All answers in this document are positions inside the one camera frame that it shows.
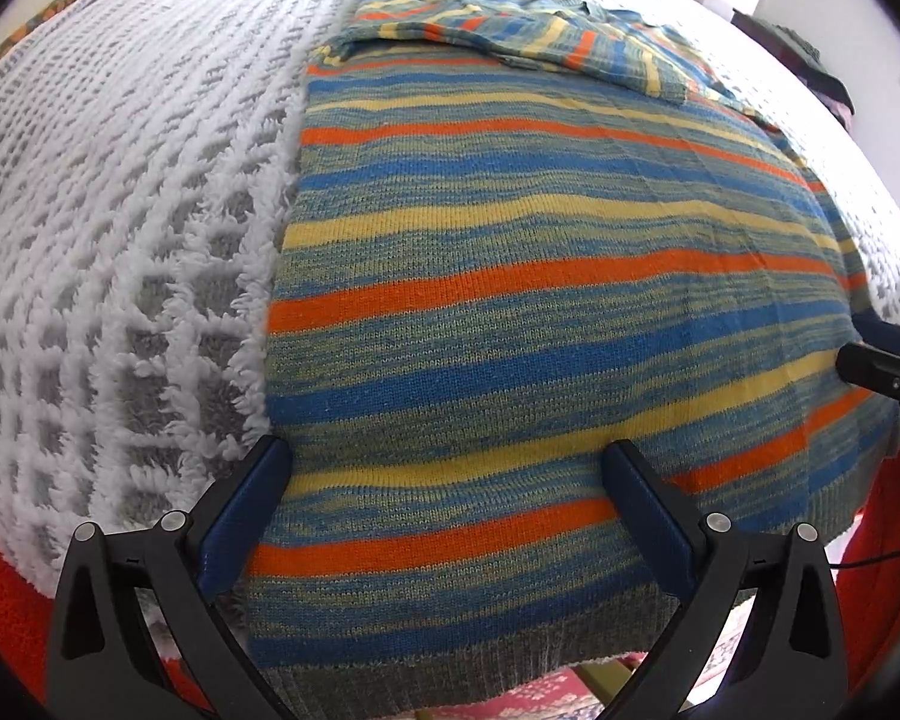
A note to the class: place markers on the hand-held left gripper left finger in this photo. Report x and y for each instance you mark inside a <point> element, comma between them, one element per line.
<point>247,514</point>

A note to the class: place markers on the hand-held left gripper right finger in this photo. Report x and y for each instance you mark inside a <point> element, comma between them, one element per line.
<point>645,514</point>

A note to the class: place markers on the striped knit sweater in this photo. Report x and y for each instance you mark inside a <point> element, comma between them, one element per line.
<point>532,277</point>

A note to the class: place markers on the dark clothes pile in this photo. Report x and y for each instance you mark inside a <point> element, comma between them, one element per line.
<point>757,26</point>

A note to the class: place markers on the patterned red rug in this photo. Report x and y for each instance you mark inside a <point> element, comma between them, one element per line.
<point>540,697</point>

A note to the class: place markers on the orange bedspread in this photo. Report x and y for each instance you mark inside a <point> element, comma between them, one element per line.
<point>15,615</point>

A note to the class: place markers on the white and grey woven blanket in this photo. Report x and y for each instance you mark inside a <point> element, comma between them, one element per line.
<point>120,202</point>

